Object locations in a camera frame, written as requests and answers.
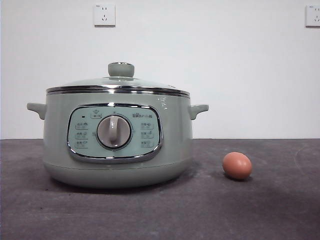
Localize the glass lid with green knob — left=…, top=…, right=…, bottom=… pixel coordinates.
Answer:
left=46, top=61, right=191, bottom=97

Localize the white wall power socket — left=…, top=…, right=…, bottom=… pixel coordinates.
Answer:
left=93, top=3, right=117, bottom=28
left=304, top=4, right=320, bottom=28

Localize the sage green electric cooking pot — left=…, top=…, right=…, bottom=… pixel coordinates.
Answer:
left=26, top=90, right=210, bottom=190

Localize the brown egg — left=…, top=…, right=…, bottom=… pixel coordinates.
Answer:
left=222, top=151, right=253, bottom=181

